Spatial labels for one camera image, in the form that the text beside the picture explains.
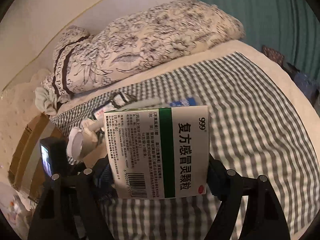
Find dark bags by curtain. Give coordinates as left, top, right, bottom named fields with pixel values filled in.
left=261, top=45, right=319, bottom=107

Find cream tufted headboard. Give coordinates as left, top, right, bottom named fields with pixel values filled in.
left=0, top=69, right=50, bottom=184

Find white green medicine box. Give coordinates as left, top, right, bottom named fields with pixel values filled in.
left=104, top=106, right=209, bottom=199

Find pale green towel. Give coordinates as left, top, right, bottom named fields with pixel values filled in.
left=35, top=87, right=71, bottom=116

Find tape roll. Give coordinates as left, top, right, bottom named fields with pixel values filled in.
left=66, top=127, right=98, bottom=160

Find teal curtain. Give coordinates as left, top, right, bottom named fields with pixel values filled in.
left=200, top=0, right=319, bottom=80

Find floral folded duvet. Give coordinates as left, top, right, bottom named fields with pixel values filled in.
left=42, top=0, right=245, bottom=99

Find dark wet wipes pack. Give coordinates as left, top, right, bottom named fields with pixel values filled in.
left=91, top=92, right=137, bottom=120

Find brown cardboard box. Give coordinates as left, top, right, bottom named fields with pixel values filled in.
left=8, top=113, right=66, bottom=202

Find clear plastic water bottle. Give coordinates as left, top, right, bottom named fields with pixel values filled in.
left=158, top=96, right=203, bottom=108

